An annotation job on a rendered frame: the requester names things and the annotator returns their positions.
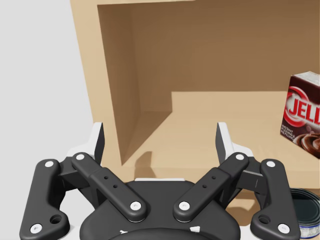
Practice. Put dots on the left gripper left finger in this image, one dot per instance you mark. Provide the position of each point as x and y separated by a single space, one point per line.
100 178

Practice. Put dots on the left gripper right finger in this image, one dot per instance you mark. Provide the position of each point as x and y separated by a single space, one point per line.
220 176

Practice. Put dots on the blue flat can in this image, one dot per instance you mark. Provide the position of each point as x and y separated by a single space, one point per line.
306 212

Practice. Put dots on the pale wooden shelf unit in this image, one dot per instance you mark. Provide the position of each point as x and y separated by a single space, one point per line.
200 82

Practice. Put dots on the brown and red carton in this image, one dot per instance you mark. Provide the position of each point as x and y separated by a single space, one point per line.
303 112

